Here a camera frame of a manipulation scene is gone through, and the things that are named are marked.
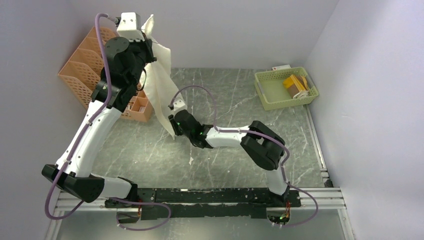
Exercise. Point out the orange plastic file organizer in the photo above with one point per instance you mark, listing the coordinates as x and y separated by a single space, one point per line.
82 72

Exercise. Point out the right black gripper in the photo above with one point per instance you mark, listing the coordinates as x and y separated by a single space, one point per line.
174 125

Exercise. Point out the white red card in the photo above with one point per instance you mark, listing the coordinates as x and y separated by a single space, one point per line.
281 67

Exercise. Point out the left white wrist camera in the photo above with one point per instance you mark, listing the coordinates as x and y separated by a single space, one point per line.
130 27

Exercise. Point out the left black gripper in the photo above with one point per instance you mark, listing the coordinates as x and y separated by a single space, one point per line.
147 45

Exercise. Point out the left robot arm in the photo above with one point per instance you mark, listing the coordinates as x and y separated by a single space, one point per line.
119 79

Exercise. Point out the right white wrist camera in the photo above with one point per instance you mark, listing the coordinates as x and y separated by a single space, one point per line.
178 105

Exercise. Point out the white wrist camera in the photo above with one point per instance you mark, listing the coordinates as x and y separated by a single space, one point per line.
130 27
178 105

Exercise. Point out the green plastic basket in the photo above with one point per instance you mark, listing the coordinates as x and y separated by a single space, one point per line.
272 93

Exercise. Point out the cream white towel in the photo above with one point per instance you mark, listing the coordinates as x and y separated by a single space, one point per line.
159 87

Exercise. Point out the aluminium rail frame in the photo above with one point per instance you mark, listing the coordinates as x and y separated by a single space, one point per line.
321 216

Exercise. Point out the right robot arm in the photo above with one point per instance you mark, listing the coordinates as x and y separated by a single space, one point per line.
266 149

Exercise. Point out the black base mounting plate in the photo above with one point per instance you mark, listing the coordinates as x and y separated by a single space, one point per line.
160 203

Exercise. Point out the yellow brown bear towel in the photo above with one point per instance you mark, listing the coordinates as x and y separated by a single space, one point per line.
297 86

